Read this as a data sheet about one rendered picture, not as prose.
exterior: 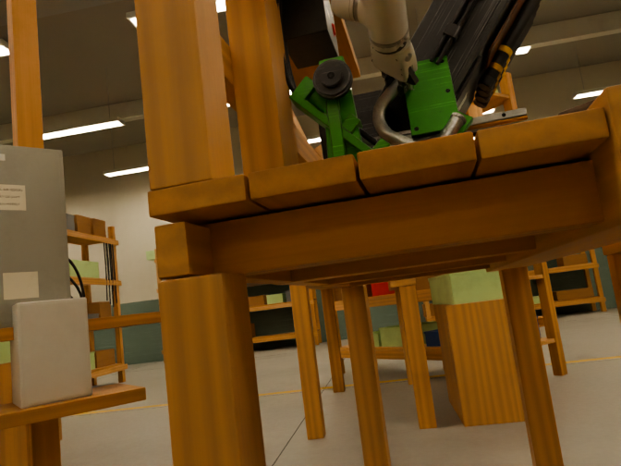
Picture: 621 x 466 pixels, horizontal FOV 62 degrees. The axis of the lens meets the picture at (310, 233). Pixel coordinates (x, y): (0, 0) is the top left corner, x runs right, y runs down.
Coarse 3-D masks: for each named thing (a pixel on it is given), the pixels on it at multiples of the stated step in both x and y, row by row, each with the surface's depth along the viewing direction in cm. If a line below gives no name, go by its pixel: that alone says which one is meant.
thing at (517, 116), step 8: (504, 112) 131; (512, 112) 131; (520, 112) 131; (480, 120) 133; (488, 120) 132; (496, 120) 132; (504, 120) 131; (512, 120) 131; (520, 120) 131; (472, 128) 133; (480, 128) 133; (488, 128) 138
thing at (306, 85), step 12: (300, 84) 101; (312, 84) 101; (300, 96) 101; (312, 96) 102; (300, 108) 103; (312, 108) 100; (324, 108) 101; (324, 120) 99; (348, 120) 99; (348, 132) 98; (360, 132) 100; (360, 144) 97; (372, 144) 99; (384, 144) 97
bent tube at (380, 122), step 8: (392, 88) 124; (408, 88) 127; (384, 96) 124; (392, 96) 124; (376, 104) 124; (384, 104) 124; (376, 112) 123; (384, 112) 124; (376, 120) 122; (384, 120) 122; (376, 128) 122; (384, 128) 121; (384, 136) 121; (392, 136) 120; (400, 136) 119; (392, 144) 121
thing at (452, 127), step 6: (456, 114) 117; (450, 120) 117; (456, 120) 117; (462, 120) 117; (444, 126) 118; (450, 126) 117; (456, 126) 117; (444, 132) 116; (450, 132) 116; (456, 132) 117
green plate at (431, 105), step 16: (432, 64) 128; (432, 80) 126; (448, 80) 125; (416, 96) 126; (432, 96) 125; (448, 96) 124; (416, 112) 124; (432, 112) 123; (448, 112) 122; (416, 128) 123; (432, 128) 122
